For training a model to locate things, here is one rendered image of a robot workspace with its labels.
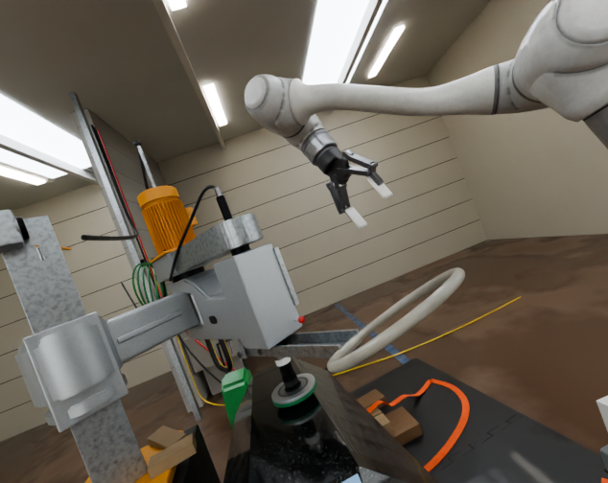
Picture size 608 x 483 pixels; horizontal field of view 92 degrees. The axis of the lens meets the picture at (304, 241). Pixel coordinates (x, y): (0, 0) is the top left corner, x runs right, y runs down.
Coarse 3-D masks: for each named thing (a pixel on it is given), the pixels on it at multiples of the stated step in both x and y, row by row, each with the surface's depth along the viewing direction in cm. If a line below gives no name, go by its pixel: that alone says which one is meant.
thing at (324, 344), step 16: (288, 336) 138; (304, 336) 129; (320, 336) 122; (336, 336) 116; (352, 336) 110; (240, 352) 145; (256, 352) 139; (272, 352) 129; (288, 352) 121; (304, 352) 114; (320, 352) 107
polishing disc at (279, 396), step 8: (304, 376) 143; (312, 376) 140; (280, 384) 144; (304, 384) 135; (312, 384) 132; (272, 392) 139; (280, 392) 136; (288, 392) 133; (296, 392) 131; (304, 392) 128; (272, 400) 133; (280, 400) 129; (288, 400) 127
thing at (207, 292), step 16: (208, 272) 172; (176, 288) 176; (192, 288) 161; (208, 288) 157; (208, 304) 152; (224, 304) 139; (208, 320) 157; (224, 320) 144; (192, 336) 180; (208, 336) 163; (224, 336) 149; (240, 336) 138
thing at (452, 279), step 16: (448, 272) 90; (464, 272) 79; (432, 288) 101; (448, 288) 69; (400, 304) 109; (432, 304) 67; (384, 320) 110; (400, 320) 67; (416, 320) 66; (384, 336) 67; (336, 352) 98; (352, 352) 72; (368, 352) 68; (336, 368) 77
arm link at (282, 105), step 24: (480, 72) 63; (264, 96) 63; (288, 96) 65; (312, 96) 65; (336, 96) 65; (360, 96) 65; (384, 96) 66; (408, 96) 67; (432, 96) 67; (456, 96) 65; (480, 96) 63; (264, 120) 67; (288, 120) 68
